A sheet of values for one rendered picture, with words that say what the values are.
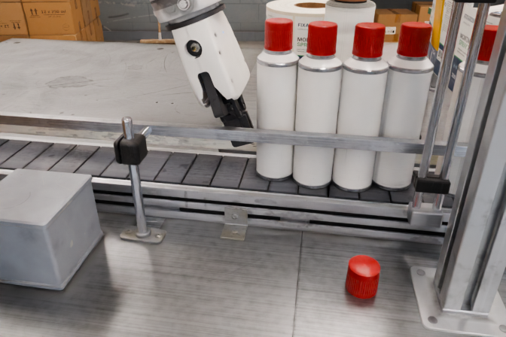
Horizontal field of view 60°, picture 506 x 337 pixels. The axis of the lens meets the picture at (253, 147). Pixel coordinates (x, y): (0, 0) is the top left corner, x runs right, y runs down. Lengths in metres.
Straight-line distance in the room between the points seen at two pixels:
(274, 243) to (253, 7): 4.48
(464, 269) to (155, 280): 0.32
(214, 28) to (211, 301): 0.30
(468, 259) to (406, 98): 0.19
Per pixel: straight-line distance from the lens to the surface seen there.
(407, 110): 0.54
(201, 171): 0.61
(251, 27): 4.99
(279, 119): 0.54
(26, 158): 0.72
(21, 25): 3.95
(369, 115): 0.52
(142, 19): 5.16
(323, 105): 0.52
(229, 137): 0.53
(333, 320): 0.48
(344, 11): 0.76
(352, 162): 0.55
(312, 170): 0.55
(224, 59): 0.50
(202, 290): 0.50
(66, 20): 3.82
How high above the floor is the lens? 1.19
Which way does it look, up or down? 27 degrees down
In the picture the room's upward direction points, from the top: straight up
